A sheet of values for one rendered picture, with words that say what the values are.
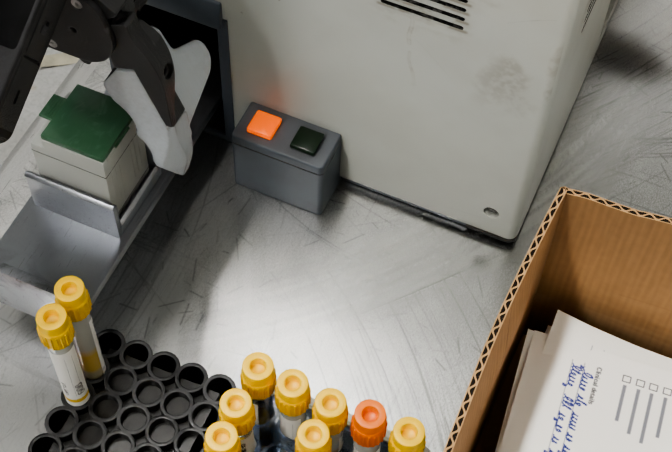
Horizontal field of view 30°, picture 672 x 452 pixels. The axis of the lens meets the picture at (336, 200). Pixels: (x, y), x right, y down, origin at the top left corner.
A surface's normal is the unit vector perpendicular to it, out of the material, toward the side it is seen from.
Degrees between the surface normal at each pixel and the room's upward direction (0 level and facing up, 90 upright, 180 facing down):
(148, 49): 56
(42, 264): 0
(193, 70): 68
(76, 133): 0
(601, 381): 3
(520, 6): 90
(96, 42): 90
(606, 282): 89
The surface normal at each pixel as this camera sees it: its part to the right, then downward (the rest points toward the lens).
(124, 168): 0.91, 0.35
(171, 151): 0.29, 0.88
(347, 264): 0.03, -0.56
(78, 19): -0.40, 0.76
